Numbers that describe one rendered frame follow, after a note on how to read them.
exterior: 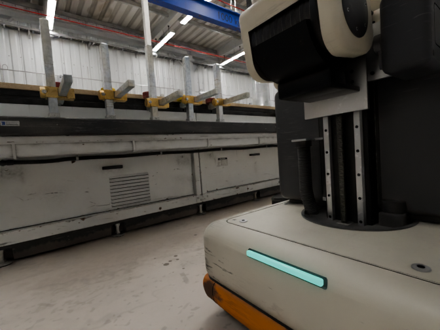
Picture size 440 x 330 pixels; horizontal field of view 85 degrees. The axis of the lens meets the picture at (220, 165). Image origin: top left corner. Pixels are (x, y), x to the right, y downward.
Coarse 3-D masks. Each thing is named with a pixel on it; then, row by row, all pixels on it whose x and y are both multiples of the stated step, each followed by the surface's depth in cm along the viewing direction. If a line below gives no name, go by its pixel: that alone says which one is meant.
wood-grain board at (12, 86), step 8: (8, 88) 119; (16, 88) 120; (24, 88) 122; (32, 88) 124; (128, 96) 154; (136, 96) 157; (160, 96) 167; (208, 104) 193; (232, 104) 208; (240, 104) 213; (248, 104) 219
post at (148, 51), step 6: (150, 48) 141; (150, 54) 141; (150, 60) 141; (150, 66) 141; (150, 72) 141; (150, 78) 141; (150, 84) 141; (150, 90) 142; (150, 96) 142; (150, 108) 144; (156, 108) 143; (156, 114) 143
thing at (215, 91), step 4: (216, 88) 140; (208, 92) 145; (212, 92) 142; (216, 92) 140; (196, 96) 156; (200, 96) 152; (204, 96) 149; (208, 96) 146; (212, 96) 147; (196, 100) 156; (200, 100) 156; (180, 104) 173; (184, 104) 169
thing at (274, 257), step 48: (240, 240) 58; (288, 240) 53; (336, 240) 50; (384, 240) 48; (432, 240) 47; (240, 288) 58; (288, 288) 46; (336, 288) 39; (384, 288) 35; (432, 288) 32
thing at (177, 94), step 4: (176, 92) 126; (180, 92) 125; (168, 96) 133; (172, 96) 130; (176, 96) 126; (180, 96) 127; (160, 100) 141; (164, 100) 137; (168, 100) 134; (172, 100) 134; (160, 104) 142; (164, 104) 143; (148, 108) 156
